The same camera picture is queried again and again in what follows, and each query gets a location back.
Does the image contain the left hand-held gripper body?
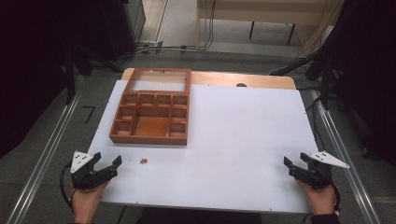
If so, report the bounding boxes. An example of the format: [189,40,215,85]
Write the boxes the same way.
[70,150,111,190]

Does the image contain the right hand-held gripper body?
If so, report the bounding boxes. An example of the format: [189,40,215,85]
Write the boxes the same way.
[299,150,350,191]

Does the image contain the wooden compartment box with lid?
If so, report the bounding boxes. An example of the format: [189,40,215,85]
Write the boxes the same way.
[108,67,192,147]

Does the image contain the person's right hand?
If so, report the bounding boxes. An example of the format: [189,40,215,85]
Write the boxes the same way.
[295,178,337,217]

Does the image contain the person's left hand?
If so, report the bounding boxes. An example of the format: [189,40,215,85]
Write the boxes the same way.
[70,181,110,224]

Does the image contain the white table cover board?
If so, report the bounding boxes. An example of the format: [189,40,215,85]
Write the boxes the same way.
[88,79,320,215]

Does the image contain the black metal stand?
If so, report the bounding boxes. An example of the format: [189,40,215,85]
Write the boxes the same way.
[319,55,332,110]

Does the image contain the person's dark clothing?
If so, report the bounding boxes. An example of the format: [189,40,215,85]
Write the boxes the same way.
[135,206,263,224]

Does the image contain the black curtain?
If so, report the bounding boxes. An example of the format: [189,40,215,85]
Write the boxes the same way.
[0,0,125,158]
[321,0,396,167]

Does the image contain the wooden table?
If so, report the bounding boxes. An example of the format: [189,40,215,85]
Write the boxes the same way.
[120,67,297,91]

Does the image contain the dark cabinet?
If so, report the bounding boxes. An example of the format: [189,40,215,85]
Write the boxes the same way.
[102,0,147,61]

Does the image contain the beige desk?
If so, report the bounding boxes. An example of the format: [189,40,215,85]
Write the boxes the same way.
[195,0,346,50]

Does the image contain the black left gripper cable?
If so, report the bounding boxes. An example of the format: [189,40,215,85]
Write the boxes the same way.
[59,161,77,213]

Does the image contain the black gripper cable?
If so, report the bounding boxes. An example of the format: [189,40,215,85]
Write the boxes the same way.
[328,178,342,215]
[59,161,77,213]

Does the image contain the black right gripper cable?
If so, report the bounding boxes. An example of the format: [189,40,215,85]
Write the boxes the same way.
[328,178,342,215]

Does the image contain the thin black cable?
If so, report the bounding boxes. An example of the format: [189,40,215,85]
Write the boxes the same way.
[305,96,327,152]

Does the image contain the metal floor rail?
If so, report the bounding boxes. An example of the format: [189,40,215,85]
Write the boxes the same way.
[310,89,383,224]
[6,74,89,224]

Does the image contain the thick black cable bundle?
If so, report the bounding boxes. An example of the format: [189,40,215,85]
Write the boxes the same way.
[268,52,325,77]

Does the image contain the floor cable bundle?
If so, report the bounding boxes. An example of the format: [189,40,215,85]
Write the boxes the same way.
[117,40,207,61]

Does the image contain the hanging black cables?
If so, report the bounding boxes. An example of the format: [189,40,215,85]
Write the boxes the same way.
[203,0,217,50]

